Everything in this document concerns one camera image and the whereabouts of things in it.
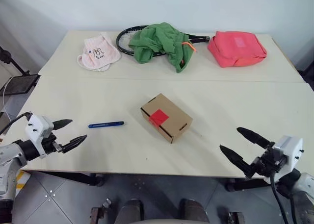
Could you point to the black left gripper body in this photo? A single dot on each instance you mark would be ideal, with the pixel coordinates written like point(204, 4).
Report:
point(50, 143)

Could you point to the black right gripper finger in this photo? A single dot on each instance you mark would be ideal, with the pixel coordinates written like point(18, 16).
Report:
point(255, 137)
point(235, 157)

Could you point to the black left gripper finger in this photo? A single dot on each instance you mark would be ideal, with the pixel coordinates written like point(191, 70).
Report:
point(73, 143)
point(62, 123)

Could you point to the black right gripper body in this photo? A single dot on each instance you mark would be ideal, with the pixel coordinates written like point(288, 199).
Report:
point(267, 162)

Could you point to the blue utility knife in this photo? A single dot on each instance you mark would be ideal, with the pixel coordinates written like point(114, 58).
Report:
point(105, 124)

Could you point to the brown cardboard box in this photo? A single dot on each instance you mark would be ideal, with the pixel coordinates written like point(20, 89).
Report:
point(171, 122)

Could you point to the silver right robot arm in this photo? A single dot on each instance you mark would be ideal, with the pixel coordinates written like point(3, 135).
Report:
point(305, 184)

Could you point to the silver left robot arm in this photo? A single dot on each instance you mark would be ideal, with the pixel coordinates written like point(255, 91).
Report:
point(11, 157)

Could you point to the black stand with mesh tray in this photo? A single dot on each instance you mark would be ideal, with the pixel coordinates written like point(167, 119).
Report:
point(18, 84)

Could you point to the dark rounded shape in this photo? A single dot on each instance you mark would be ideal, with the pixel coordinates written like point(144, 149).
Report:
point(132, 209)
point(192, 209)

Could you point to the pink striped towel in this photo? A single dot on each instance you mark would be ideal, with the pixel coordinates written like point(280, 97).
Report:
point(98, 52)

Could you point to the dark object beside table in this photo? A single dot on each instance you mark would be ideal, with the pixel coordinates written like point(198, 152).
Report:
point(306, 73)

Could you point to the red tape seal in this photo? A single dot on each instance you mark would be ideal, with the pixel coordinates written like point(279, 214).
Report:
point(159, 116)

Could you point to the coral pink fabric bag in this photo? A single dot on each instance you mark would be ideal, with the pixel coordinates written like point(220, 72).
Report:
point(233, 48)

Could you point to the black tennis racket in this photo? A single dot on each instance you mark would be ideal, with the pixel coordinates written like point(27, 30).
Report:
point(122, 46)

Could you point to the green crumpled garment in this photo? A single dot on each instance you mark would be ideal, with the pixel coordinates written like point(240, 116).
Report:
point(157, 41)

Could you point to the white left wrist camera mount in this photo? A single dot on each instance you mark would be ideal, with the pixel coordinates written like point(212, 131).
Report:
point(36, 127)

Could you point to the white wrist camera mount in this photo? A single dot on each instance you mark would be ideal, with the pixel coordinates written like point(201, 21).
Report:
point(36, 127)
point(290, 148)

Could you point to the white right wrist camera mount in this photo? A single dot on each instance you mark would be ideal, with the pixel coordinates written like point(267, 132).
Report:
point(290, 148)

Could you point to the black table leg frame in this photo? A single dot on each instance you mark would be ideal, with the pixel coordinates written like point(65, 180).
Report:
point(73, 177)
point(245, 184)

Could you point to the brown metal bracket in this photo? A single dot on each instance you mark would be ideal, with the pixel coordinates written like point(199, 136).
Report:
point(236, 217)
point(100, 211)

